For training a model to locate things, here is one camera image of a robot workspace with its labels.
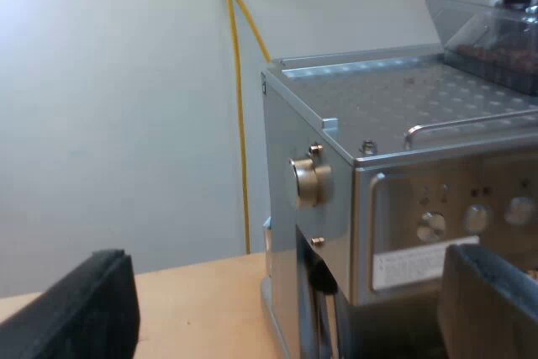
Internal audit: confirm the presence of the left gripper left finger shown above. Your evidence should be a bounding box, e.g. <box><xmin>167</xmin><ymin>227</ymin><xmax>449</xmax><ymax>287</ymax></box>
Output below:
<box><xmin>0</xmin><ymin>250</ymin><xmax>141</xmax><ymax>359</ymax></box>

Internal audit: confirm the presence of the yellow cable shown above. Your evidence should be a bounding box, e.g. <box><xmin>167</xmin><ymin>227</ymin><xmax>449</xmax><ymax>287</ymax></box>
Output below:
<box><xmin>221</xmin><ymin>0</ymin><xmax>252</xmax><ymax>255</ymax></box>
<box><xmin>233</xmin><ymin>0</ymin><xmax>272</xmax><ymax>64</ymax></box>

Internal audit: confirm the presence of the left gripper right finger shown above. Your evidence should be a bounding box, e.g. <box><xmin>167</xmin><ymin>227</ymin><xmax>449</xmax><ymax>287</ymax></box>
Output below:
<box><xmin>436</xmin><ymin>243</ymin><xmax>538</xmax><ymax>359</ymax></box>

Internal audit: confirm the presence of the clear bean box dark lid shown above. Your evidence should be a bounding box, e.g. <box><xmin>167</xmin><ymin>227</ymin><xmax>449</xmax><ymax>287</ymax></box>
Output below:
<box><xmin>425</xmin><ymin>0</ymin><xmax>538</xmax><ymax>97</ymax></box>

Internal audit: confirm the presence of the steel espresso machine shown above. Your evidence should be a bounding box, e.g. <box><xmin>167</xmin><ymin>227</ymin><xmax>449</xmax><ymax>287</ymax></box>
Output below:
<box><xmin>259</xmin><ymin>43</ymin><xmax>538</xmax><ymax>359</ymax></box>

